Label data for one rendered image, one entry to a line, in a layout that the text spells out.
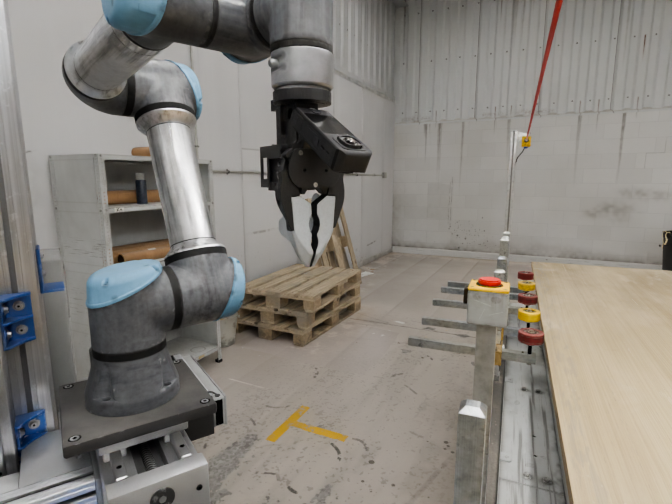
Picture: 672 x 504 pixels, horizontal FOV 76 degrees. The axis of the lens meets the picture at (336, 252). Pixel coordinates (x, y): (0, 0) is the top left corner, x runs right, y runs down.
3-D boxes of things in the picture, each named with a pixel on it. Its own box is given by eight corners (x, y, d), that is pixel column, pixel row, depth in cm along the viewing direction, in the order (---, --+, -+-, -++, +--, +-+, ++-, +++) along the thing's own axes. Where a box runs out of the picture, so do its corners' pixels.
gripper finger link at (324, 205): (311, 258, 60) (311, 191, 58) (335, 265, 55) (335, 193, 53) (292, 260, 58) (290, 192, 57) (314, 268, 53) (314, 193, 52)
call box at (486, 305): (465, 327, 79) (467, 286, 77) (469, 316, 85) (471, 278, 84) (506, 332, 76) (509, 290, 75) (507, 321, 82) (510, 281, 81)
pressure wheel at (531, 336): (529, 356, 151) (531, 325, 149) (547, 365, 143) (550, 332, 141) (510, 359, 148) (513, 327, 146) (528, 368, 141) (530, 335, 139)
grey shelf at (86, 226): (74, 401, 275) (47, 155, 249) (180, 351, 355) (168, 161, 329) (121, 417, 256) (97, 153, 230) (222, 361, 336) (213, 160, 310)
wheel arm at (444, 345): (407, 347, 160) (408, 336, 159) (409, 344, 163) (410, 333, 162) (535, 367, 143) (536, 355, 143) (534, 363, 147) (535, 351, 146)
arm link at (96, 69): (42, 50, 79) (112, -89, 42) (107, 60, 86) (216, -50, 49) (49, 114, 80) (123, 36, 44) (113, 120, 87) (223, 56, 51)
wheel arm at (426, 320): (421, 326, 183) (421, 316, 182) (422, 324, 186) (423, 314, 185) (532, 341, 166) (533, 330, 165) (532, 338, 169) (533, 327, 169)
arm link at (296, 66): (345, 53, 50) (283, 40, 46) (345, 94, 51) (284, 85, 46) (312, 66, 56) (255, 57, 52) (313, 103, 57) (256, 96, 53)
